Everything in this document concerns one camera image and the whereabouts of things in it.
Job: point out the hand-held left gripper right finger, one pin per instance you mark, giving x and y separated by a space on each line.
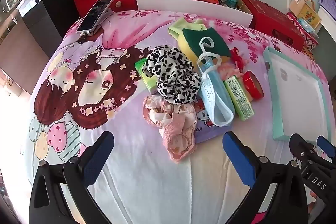
240 161

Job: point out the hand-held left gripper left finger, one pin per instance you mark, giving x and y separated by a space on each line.
97 158

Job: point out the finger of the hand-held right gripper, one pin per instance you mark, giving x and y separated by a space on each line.
298 144
325 145

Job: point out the teal shallow box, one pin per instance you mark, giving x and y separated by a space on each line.
296 87

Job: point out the green barcode packet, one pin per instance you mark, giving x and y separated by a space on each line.
240 100

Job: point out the pink floral cloth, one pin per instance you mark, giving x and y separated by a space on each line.
178 134

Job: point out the blue face mask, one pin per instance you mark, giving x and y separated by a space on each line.
210 92

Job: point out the red tape roll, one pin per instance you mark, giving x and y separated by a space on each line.
250 79

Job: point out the pink white fluffy towel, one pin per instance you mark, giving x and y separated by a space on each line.
228 70

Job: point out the green tissue packet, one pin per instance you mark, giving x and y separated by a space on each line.
145 79

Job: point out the black white spotted scrunchie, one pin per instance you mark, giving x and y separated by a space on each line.
170 74

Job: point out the yellow green sponge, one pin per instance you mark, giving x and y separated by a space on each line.
210 40

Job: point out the purple cartoon pouch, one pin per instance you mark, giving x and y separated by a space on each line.
204 132

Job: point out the red white patterned box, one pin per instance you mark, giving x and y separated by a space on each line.
309 41

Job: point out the blue wipes packet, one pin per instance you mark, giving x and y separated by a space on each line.
307 26

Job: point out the white phone stand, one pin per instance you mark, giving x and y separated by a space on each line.
89 33

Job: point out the brown wooden cabinet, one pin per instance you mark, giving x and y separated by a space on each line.
23 56

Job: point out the large red gift box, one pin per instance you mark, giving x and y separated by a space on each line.
270 19

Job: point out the smartphone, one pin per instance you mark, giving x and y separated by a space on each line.
94 15

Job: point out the light green cloth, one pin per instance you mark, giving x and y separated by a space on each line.
176 29

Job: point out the black cabinet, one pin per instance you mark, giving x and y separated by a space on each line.
52 14

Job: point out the teal round container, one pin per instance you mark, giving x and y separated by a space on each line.
231 0

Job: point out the white storage box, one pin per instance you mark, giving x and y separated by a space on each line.
183 3

